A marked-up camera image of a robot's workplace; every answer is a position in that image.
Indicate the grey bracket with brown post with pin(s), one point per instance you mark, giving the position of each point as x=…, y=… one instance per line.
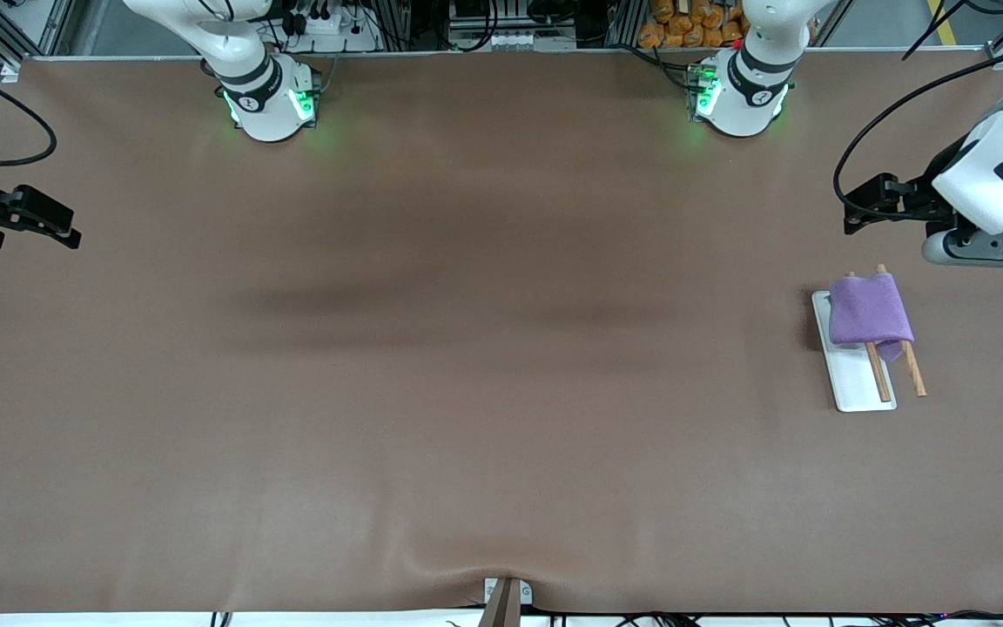
x=506, y=601

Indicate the white terminal block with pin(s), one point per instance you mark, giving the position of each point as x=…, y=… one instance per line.
x=514, y=39

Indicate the pile of orange objects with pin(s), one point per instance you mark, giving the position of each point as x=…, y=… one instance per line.
x=693, y=26

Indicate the white rack with wooden rods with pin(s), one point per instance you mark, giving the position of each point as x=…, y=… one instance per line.
x=854, y=383

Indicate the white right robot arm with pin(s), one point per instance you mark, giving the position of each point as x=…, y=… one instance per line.
x=266, y=104

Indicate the brown table cover mat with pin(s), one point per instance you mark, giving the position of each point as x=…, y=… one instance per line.
x=501, y=409

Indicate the purple towel with grey lining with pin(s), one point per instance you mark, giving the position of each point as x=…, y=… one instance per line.
x=871, y=309

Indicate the white power strip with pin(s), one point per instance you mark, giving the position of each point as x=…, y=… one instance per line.
x=336, y=30

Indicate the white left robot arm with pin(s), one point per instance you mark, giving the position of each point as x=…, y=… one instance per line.
x=745, y=100

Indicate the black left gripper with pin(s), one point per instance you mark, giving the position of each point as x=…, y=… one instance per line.
x=930, y=202

